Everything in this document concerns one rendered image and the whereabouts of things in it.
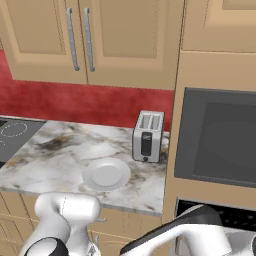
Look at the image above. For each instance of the beige tall appliance cabinet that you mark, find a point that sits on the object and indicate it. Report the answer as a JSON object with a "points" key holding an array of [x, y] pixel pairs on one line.
{"points": [[213, 68]]}

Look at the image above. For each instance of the black oven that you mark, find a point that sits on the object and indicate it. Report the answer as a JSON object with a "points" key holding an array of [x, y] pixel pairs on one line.
{"points": [[240, 216]]}

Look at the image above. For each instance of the beige wall cupboard door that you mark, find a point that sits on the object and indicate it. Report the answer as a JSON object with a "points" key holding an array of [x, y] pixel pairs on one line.
{"points": [[36, 30], [133, 36]]}

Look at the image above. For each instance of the beige drawer front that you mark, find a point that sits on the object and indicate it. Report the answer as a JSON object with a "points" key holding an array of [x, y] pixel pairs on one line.
{"points": [[133, 221]]}

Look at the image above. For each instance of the dark grey built-in microwave oven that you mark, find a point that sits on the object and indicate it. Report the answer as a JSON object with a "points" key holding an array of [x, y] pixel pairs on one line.
{"points": [[220, 140]]}

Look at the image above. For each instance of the beige cupboard door above appliances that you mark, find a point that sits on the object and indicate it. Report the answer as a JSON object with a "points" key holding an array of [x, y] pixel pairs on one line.
{"points": [[220, 26]]}

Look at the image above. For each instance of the silver two-slot toaster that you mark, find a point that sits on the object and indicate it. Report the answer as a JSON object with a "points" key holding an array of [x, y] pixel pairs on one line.
{"points": [[148, 141]]}

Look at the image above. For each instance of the black hob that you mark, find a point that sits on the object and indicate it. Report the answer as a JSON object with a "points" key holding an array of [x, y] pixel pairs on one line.
{"points": [[15, 140]]}

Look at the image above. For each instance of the beige base cupboard door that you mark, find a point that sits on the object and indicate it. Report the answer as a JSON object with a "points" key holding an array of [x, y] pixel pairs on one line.
{"points": [[113, 245]]}

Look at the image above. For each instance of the beige base cupboard front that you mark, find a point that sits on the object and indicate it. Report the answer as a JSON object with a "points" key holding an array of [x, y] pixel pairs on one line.
{"points": [[15, 216]]}

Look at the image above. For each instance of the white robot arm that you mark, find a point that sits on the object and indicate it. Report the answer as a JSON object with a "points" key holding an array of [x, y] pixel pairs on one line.
{"points": [[66, 213]]}

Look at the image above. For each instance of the white round plate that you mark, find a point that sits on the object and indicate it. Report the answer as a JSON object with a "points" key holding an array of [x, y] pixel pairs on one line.
{"points": [[106, 175]]}

